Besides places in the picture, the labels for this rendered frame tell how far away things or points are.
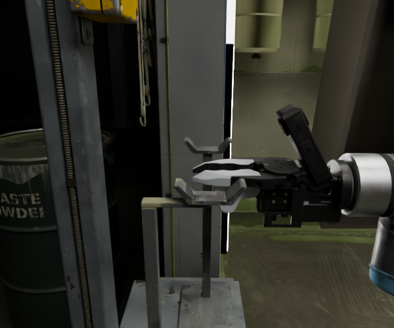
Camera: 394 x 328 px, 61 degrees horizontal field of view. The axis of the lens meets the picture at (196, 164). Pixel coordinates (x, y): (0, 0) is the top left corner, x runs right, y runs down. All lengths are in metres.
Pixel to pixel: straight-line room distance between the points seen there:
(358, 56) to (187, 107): 0.71
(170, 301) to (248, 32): 2.03
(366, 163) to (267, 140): 2.15
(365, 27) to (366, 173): 0.94
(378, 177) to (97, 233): 0.39
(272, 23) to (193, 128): 1.65
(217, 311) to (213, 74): 0.57
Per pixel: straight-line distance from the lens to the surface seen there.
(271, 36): 2.49
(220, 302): 0.70
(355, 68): 1.41
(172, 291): 0.74
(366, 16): 1.38
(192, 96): 0.93
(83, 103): 0.45
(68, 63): 0.45
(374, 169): 0.50
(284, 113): 0.46
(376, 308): 2.04
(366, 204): 0.50
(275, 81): 2.84
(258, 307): 1.86
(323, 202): 0.51
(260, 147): 2.60
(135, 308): 0.71
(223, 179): 0.45
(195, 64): 0.92
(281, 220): 2.55
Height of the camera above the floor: 1.25
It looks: 18 degrees down
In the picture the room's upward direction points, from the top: straight up
